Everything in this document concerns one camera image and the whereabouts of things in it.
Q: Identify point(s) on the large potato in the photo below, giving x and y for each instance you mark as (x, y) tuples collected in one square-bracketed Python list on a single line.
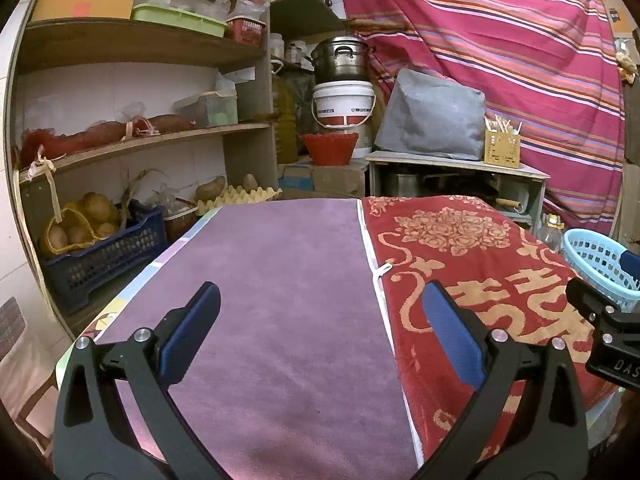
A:
[(210, 189)]

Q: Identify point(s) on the red plastic basket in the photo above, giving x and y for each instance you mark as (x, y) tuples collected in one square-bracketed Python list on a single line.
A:
[(330, 150)]

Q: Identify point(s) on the white plastic jar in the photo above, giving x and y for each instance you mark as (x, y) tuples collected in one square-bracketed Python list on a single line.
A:
[(277, 45), (298, 52)]

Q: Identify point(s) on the purple towel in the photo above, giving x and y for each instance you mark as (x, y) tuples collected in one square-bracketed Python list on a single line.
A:
[(280, 285)]

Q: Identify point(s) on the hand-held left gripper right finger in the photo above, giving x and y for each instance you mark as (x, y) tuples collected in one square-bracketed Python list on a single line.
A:
[(452, 340)]

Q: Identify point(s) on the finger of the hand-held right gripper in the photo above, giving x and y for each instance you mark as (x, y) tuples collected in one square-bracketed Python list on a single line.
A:
[(632, 270), (590, 302)]

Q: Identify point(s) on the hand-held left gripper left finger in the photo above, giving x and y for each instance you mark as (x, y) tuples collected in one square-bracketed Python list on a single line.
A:
[(192, 330)]

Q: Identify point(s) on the white plastic bucket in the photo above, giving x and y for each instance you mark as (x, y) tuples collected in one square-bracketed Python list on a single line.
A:
[(345, 105)]

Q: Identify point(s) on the clear plastic container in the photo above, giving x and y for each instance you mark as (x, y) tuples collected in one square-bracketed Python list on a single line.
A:
[(210, 110)]

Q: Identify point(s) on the grey low cabinet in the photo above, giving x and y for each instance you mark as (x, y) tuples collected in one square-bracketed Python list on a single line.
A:
[(530, 172)]

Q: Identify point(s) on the wooden shelf unit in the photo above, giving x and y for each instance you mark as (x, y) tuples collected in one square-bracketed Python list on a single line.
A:
[(140, 45)]

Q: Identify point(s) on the yellow utensil holder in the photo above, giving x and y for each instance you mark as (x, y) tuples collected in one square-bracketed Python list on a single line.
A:
[(501, 150)]

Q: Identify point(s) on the yellow net bag of potatoes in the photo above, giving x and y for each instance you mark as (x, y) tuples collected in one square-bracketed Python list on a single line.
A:
[(95, 207)]

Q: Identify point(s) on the red patterned towel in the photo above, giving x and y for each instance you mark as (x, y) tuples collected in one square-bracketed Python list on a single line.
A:
[(500, 270)]

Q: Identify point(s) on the dark blue plastic crate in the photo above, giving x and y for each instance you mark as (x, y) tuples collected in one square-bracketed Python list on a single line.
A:
[(110, 260)]

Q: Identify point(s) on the bundle of chopsticks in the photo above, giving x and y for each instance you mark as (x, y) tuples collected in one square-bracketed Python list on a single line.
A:
[(500, 125)]

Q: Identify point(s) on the yellow box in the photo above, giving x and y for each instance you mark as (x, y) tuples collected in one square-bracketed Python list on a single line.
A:
[(110, 10)]

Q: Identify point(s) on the small steel pot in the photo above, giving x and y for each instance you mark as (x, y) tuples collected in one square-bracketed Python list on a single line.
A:
[(402, 185)]

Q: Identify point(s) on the clear oil bottle yellow cap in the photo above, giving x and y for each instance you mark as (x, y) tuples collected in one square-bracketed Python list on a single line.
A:
[(552, 232)]

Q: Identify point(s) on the brown cardboard box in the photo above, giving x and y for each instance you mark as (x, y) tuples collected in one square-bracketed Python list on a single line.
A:
[(335, 180), (620, 10)]

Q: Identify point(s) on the grey fabric bag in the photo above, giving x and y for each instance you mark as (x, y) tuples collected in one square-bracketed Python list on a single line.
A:
[(430, 120)]

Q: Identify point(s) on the large steel pot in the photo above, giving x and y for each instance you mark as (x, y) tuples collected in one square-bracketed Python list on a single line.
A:
[(340, 62)]

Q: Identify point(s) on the red striped sheet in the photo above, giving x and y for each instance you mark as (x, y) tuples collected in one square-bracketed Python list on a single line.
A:
[(500, 35)]

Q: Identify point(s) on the small red basket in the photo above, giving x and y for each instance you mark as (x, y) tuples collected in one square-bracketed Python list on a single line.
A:
[(245, 32)]

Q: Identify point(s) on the small potato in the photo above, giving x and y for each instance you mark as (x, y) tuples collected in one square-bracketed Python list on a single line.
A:
[(250, 182)]

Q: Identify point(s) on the egg tray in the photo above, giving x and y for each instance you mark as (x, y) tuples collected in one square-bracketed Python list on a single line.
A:
[(240, 197)]

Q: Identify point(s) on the sweet potatoes in red net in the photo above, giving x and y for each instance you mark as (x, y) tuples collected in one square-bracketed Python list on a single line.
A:
[(170, 122)]

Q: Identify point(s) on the light blue plastic basket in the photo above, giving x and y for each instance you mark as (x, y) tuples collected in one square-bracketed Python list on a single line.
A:
[(585, 255)]

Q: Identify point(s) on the yellow oil jug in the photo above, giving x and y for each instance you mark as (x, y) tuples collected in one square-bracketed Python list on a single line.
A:
[(285, 120)]

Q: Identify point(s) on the green plastic tray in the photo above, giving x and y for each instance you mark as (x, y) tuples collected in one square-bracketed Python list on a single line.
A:
[(175, 20)]

